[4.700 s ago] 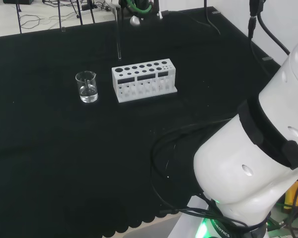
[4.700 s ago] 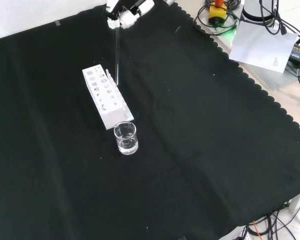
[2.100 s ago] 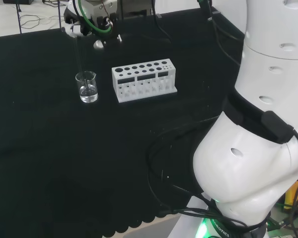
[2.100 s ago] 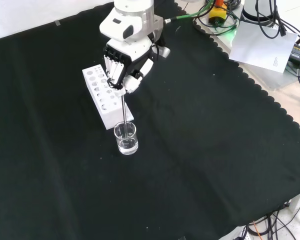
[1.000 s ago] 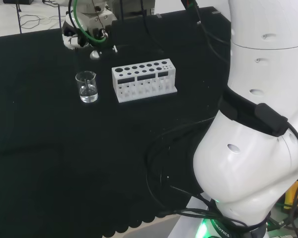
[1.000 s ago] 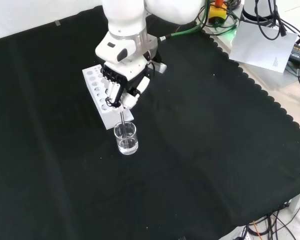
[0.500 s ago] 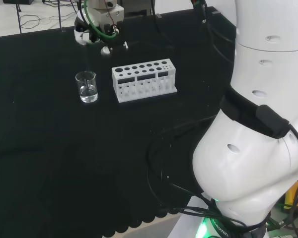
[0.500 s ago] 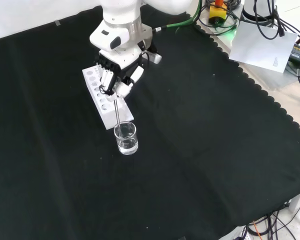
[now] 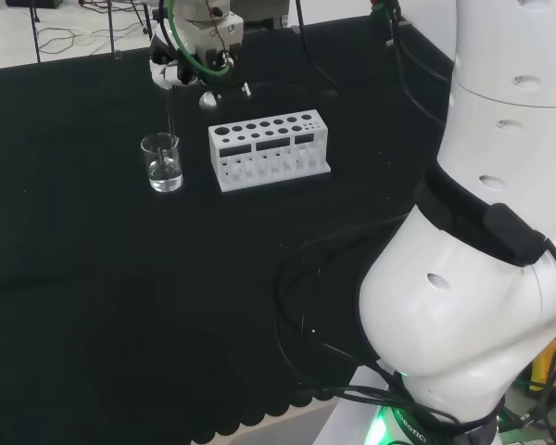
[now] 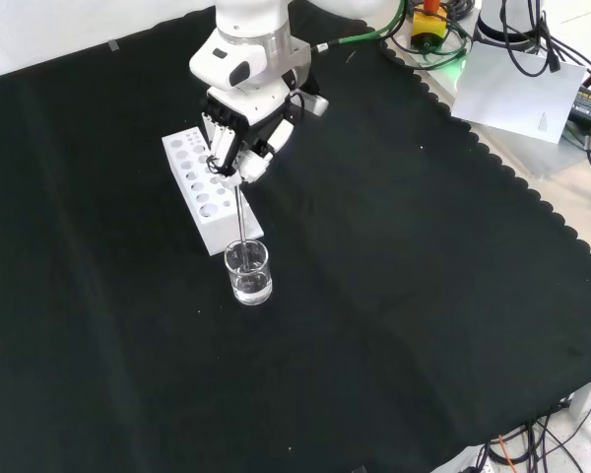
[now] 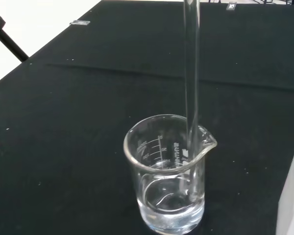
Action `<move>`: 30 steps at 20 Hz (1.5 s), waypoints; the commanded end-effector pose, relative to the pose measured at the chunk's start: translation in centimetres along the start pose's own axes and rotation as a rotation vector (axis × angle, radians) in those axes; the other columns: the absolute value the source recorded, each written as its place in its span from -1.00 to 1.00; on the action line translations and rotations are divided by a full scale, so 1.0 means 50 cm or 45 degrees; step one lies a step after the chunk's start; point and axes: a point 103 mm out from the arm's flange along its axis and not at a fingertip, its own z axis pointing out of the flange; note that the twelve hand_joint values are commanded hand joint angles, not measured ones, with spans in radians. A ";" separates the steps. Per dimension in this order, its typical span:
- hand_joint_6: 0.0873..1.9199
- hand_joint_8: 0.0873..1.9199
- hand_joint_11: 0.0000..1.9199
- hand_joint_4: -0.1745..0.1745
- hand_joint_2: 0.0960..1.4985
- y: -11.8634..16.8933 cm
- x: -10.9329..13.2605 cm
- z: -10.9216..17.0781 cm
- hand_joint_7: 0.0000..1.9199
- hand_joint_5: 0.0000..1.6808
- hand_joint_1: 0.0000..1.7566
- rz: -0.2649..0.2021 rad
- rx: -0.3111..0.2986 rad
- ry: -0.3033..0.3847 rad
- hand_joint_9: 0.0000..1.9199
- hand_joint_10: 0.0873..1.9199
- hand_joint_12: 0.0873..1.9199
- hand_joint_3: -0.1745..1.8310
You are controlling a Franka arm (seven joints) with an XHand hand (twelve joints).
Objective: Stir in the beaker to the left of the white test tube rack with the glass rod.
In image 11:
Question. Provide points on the clear glass beaker with water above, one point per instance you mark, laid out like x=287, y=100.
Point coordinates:
x=169, y=195

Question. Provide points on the white test tube rack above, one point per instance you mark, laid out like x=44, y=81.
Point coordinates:
x=292, y=195

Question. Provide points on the black bench cloth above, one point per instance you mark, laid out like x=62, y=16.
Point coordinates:
x=88, y=110

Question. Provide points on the black tripod leg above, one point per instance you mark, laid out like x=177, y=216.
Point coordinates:
x=9, y=41

